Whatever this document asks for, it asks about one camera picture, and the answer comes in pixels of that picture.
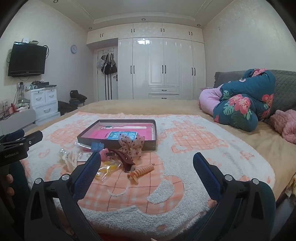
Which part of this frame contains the clear plastic bag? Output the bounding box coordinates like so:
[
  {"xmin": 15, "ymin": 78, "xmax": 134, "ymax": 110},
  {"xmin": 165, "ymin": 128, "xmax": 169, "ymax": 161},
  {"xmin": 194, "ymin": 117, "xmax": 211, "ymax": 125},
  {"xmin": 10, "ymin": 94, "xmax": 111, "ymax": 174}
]
[{"xmin": 75, "ymin": 141, "xmax": 93, "ymax": 151}]

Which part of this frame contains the grey hanging bag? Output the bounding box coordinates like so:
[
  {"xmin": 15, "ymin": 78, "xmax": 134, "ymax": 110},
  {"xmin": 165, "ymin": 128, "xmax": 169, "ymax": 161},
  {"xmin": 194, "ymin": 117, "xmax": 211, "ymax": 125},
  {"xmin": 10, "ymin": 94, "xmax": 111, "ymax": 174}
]
[{"xmin": 110, "ymin": 54, "xmax": 118, "ymax": 74}]

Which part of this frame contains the white claw hair clip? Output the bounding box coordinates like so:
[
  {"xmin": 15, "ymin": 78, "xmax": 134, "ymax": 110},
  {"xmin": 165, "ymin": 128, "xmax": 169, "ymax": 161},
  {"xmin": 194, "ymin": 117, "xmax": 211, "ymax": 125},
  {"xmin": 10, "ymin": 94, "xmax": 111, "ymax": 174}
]
[{"xmin": 62, "ymin": 151, "xmax": 80, "ymax": 171}]

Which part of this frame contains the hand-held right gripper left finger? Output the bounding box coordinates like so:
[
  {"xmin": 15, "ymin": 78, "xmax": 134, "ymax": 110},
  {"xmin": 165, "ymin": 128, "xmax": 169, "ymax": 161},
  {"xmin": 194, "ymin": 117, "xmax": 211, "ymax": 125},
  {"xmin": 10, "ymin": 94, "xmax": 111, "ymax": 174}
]
[{"xmin": 24, "ymin": 152, "xmax": 102, "ymax": 241}]

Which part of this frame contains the white wardrobe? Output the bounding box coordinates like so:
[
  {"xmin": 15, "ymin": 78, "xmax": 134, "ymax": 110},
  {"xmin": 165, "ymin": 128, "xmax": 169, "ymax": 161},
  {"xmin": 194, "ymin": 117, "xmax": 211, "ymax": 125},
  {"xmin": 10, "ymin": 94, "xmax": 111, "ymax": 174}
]
[{"xmin": 87, "ymin": 22, "xmax": 206, "ymax": 100}]

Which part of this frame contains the dark red claw hair clip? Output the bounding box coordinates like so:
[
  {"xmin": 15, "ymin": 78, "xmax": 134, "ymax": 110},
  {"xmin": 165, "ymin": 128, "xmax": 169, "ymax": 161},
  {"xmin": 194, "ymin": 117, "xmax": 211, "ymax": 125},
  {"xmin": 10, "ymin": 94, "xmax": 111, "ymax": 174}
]
[{"xmin": 108, "ymin": 148, "xmax": 136, "ymax": 173}]

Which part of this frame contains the orange spiral hair tie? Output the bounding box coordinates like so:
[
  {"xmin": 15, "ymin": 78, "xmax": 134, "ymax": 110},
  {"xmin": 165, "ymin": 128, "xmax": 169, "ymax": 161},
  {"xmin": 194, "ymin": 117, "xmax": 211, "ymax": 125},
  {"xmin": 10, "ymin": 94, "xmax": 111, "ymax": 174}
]
[{"xmin": 127, "ymin": 163, "xmax": 155, "ymax": 184}]

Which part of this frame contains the dark folded clothes pile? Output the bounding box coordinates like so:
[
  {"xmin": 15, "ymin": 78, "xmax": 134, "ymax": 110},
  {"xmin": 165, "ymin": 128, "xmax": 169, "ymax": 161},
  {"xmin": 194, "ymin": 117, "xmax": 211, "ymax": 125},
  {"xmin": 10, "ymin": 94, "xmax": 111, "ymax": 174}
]
[{"xmin": 69, "ymin": 90, "xmax": 88, "ymax": 107}]

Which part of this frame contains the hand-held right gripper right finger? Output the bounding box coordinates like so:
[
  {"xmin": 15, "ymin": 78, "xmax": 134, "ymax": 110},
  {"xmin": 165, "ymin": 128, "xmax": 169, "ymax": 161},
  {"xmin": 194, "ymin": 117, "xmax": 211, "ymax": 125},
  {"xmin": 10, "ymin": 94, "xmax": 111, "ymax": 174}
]
[{"xmin": 193, "ymin": 152, "xmax": 277, "ymax": 241}]

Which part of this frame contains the person's left hand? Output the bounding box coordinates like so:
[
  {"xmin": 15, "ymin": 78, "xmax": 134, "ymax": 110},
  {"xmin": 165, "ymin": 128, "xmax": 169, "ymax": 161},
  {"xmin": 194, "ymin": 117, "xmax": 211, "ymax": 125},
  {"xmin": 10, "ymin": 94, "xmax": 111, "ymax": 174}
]
[{"xmin": 5, "ymin": 174, "xmax": 15, "ymax": 196}]

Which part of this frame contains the black flat television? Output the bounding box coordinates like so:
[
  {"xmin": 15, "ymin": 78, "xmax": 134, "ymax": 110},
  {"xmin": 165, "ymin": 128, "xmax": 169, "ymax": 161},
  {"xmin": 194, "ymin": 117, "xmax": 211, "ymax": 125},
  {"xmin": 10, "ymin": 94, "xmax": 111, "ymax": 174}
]
[{"xmin": 8, "ymin": 42, "xmax": 47, "ymax": 77}]

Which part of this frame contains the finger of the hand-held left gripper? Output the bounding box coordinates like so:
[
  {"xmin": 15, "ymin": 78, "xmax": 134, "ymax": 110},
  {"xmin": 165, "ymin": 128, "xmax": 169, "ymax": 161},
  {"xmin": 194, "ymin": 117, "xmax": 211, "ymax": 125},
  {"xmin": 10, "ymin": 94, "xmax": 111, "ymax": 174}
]
[
  {"xmin": 17, "ymin": 130, "xmax": 43, "ymax": 149},
  {"xmin": 0, "ymin": 129, "xmax": 25, "ymax": 142}
]

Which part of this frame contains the pink hair accessory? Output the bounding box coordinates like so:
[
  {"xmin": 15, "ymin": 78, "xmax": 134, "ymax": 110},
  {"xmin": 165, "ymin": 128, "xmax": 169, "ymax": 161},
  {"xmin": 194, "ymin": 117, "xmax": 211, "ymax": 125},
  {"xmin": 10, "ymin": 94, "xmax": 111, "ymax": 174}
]
[{"xmin": 100, "ymin": 148, "xmax": 112, "ymax": 160}]

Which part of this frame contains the white drawer cabinet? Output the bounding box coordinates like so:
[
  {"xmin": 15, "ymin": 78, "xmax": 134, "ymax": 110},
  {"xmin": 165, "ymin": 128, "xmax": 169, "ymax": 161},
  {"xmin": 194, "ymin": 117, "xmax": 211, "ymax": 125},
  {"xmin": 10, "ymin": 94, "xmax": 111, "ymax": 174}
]
[{"xmin": 24, "ymin": 88, "xmax": 61, "ymax": 123}]

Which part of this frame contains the brown clothes heap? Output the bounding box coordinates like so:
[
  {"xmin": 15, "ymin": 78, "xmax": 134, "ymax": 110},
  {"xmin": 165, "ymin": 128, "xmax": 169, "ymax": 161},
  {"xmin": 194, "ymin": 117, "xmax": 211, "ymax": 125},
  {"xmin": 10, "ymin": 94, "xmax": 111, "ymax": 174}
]
[{"xmin": 58, "ymin": 101, "xmax": 79, "ymax": 114}]

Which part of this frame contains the beige dotted bow hair clip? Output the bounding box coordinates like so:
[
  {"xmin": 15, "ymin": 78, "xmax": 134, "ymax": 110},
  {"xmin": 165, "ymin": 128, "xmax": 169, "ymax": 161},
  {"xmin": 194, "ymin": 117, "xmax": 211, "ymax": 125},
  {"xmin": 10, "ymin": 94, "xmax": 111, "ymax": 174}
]
[{"xmin": 118, "ymin": 134, "xmax": 146, "ymax": 161}]

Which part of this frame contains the brown shallow box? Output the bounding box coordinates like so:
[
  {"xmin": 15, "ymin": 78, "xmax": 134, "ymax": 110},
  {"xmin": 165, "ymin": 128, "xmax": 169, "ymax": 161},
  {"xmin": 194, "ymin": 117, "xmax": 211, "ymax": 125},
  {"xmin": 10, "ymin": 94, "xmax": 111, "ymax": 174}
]
[{"xmin": 77, "ymin": 119, "xmax": 157, "ymax": 151}]

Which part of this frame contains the black set-top box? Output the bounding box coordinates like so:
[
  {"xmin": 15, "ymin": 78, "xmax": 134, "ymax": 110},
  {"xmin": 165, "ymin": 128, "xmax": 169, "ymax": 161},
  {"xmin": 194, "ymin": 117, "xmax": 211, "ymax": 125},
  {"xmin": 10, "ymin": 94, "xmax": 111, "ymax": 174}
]
[{"xmin": 35, "ymin": 82, "xmax": 57, "ymax": 90}]

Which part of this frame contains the small clear jewelry bag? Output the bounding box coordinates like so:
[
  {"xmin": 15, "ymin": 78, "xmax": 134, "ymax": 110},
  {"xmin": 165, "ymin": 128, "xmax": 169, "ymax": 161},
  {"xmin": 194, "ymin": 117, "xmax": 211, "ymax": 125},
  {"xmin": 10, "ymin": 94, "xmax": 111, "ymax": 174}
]
[{"xmin": 59, "ymin": 148, "xmax": 71, "ymax": 161}]

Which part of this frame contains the peach and white blanket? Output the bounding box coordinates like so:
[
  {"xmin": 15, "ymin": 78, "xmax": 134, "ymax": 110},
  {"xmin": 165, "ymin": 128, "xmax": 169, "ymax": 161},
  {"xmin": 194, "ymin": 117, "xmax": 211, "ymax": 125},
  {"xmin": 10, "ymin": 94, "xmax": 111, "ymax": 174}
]
[{"xmin": 20, "ymin": 112, "xmax": 275, "ymax": 237}]

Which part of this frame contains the white door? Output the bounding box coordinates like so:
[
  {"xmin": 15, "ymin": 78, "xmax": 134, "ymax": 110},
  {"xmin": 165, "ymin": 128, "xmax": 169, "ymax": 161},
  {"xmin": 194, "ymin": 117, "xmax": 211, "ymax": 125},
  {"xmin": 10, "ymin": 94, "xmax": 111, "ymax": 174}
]
[{"xmin": 94, "ymin": 46, "xmax": 119, "ymax": 102}]

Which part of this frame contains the blue floral quilt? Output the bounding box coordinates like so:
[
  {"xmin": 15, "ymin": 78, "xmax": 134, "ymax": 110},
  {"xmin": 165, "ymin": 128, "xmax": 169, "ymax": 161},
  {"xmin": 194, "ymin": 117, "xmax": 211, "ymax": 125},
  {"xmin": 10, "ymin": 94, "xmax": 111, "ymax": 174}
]
[{"xmin": 213, "ymin": 69, "xmax": 275, "ymax": 132}]

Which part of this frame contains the yellow patterned cloth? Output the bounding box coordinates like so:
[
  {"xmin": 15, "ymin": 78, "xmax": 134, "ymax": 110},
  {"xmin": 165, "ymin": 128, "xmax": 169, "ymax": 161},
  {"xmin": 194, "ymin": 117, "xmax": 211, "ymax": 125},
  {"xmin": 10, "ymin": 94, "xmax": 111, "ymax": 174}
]
[{"xmin": 286, "ymin": 173, "xmax": 296, "ymax": 198}]

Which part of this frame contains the tangle of cables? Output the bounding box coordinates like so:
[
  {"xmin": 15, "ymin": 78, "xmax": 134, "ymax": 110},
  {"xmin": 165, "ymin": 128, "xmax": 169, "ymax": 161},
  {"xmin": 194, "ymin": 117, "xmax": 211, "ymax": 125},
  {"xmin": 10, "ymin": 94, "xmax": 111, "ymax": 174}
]
[{"xmin": 0, "ymin": 83, "xmax": 25, "ymax": 121}]

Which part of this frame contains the black hanging bag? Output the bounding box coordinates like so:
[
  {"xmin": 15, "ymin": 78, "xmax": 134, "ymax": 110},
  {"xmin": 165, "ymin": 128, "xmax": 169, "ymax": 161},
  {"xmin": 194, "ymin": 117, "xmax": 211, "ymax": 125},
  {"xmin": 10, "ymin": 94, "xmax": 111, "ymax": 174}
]
[{"xmin": 103, "ymin": 54, "xmax": 112, "ymax": 75}]

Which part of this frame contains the pink fluffy blanket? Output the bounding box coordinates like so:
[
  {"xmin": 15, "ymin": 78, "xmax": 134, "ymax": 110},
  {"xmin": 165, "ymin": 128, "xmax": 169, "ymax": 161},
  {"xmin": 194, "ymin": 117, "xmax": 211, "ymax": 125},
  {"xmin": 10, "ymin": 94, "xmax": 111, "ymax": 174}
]
[{"xmin": 270, "ymin": 109, "xmax": 296, "ymax": 143}]

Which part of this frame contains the grey quilted headboard cushion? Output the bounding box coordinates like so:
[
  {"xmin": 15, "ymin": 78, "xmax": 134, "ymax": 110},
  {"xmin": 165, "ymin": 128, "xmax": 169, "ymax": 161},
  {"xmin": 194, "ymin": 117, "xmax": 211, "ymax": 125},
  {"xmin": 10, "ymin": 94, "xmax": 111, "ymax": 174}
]
[{"xmin": 214, "ymin": 70, "xmax": 296, "ymax": 119}]

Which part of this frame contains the grey chair back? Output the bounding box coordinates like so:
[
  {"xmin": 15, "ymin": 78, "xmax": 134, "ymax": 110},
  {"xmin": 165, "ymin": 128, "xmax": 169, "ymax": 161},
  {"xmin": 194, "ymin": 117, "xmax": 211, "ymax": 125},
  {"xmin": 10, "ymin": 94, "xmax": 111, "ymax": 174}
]
[{"xmin": 0, "ymin": 109, "xmax": 36, "ymax": 137}]

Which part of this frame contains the pink book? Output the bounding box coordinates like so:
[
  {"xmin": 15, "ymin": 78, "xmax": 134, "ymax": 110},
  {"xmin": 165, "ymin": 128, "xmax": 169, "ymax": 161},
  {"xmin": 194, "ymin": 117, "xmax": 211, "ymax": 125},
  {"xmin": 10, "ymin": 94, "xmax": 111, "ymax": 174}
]
[{"xmin": 87, "ymin": 123, "xmax": 154, "ymax": 142}]

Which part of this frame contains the yellow bangle in clear bag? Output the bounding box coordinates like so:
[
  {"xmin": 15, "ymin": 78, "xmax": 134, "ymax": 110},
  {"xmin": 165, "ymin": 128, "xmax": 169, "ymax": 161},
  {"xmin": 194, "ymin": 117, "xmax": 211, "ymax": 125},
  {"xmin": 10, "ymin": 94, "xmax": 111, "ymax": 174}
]
[{"xmin": 95, "ymin": 160, "xmax": 122, "ymax": 183}]

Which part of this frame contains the person's dark clothing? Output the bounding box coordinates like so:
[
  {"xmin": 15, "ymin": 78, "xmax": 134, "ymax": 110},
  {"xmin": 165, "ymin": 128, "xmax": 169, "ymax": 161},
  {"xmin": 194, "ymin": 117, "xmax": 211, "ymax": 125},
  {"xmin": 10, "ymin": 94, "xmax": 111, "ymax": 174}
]
[{"xmin": 9, "ymin": 160, "xmax": 278, "ymax": 241}]

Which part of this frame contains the tan bed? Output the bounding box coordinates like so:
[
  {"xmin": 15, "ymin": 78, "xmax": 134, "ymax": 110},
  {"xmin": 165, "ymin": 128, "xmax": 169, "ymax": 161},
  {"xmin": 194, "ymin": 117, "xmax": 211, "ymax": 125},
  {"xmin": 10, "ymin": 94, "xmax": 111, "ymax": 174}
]
[{"xmin": 23, "ymin": 100, "xmax": 296, "ymax": 202}]

